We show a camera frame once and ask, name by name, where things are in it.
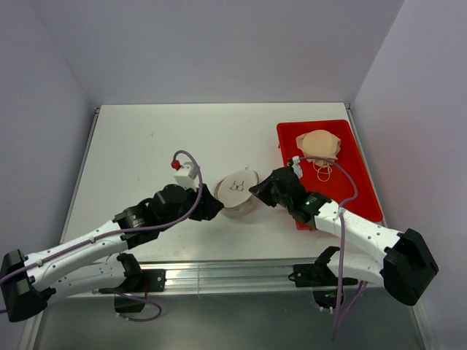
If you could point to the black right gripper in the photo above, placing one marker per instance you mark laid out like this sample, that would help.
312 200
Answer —
261 191

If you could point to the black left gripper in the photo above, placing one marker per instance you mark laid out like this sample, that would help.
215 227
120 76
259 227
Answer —
207 206

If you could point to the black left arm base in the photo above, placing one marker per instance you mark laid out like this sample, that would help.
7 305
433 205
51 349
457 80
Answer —
131 298

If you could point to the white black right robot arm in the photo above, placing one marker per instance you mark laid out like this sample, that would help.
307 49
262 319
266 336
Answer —
399 261

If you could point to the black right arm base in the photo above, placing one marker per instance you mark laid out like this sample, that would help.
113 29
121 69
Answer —
321 279

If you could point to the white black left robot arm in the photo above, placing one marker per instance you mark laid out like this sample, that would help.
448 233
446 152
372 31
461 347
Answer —
100 259

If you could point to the beige bra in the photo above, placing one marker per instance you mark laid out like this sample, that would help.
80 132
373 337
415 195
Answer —
318 147

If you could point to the red plastic tray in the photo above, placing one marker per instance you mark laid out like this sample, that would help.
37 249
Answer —
338 187

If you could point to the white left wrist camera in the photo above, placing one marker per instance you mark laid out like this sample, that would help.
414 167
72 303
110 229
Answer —
185 174

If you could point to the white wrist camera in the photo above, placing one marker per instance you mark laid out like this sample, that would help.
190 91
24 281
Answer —
294 163
185 174

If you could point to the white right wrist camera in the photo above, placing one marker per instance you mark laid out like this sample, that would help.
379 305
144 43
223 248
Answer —
294 163

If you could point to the aluminium mounting rail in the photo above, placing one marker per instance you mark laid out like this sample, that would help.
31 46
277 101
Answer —
246 276

